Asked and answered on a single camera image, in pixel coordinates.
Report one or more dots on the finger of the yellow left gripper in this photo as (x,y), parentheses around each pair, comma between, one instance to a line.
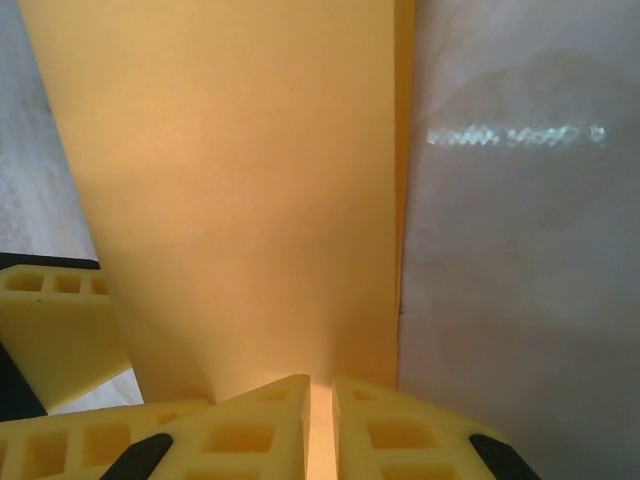
(60,350)
(72,450)

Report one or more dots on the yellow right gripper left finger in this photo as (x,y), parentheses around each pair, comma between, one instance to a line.
(240,440)

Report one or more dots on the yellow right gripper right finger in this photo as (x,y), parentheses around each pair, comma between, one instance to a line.
(400,440)

